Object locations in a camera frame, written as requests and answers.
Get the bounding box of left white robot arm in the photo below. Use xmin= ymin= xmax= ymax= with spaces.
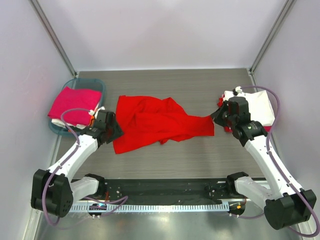
xmin=30 ymin=110 xmax=124 ymax=218

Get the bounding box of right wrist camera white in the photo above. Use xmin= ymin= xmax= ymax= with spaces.
xmin=232 ymin=86 xmax=243 ymax=96

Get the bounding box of folded pink t-shirt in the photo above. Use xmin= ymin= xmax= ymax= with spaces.
xmin=47 ymin=86 xmax=102 ymax=126

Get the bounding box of aluminium frame post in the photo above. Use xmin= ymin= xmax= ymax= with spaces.
xmin=248 ymin=0 xmax=297 ymax=75
xmin=29 ymin=0 xmax=77 ymax=78

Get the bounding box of folded white t-shirt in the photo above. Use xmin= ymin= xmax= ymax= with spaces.
xmin=237 ymin=90 xmax=275 ymax=127

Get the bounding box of folded red t-shirt in stack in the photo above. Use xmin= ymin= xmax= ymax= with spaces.
xmin=217 ymin=94 xmax=232 ymax=133

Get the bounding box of folded magenta t-shirt in stack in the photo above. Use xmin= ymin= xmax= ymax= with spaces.
xmin=264 ymin=126 xmax=272 ymax=132

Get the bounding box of teal plastic laundry basket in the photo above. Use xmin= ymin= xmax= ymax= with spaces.
xmin=49 ymin=78 xmax=106 ymax=136

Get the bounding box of red t-shirt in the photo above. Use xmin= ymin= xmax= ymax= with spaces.
xmin=217 ymin=94 xmax=232 ymax=133
xmin=113 ymin=95 xmax=215 ymax=154

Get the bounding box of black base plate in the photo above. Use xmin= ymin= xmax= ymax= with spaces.
xmin=76 ymin=177 xmax=256 ymax=204

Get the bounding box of slotted cable duct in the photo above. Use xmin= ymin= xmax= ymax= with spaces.
xmin=69 ymin=202 xmax=230 ymax=213

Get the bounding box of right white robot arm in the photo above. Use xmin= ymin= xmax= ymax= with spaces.
xmin=211 ymin=96 xmax=317 ymax=230

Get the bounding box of left aluminium frame post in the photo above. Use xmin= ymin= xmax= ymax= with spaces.
xmin=29 ymin=0 xmax=77 ymax=78

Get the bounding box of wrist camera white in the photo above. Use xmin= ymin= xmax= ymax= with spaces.
xmin=232 ymin=86 xmax=243 ymax=96
xmin=88 ymin=106 xmax=105 ymax=119

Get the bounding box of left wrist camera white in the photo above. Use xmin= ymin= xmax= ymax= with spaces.
xmin=88 ymin=106 xmax=105 ymax=119

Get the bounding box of right aluminium frame post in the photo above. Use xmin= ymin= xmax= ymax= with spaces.
xmin=248 ymin=0 xmax=297 ymax=75

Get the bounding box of orange t-shirt in basket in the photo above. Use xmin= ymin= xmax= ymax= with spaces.
xmin=89 ymin=114 xmax=96 ymax=126

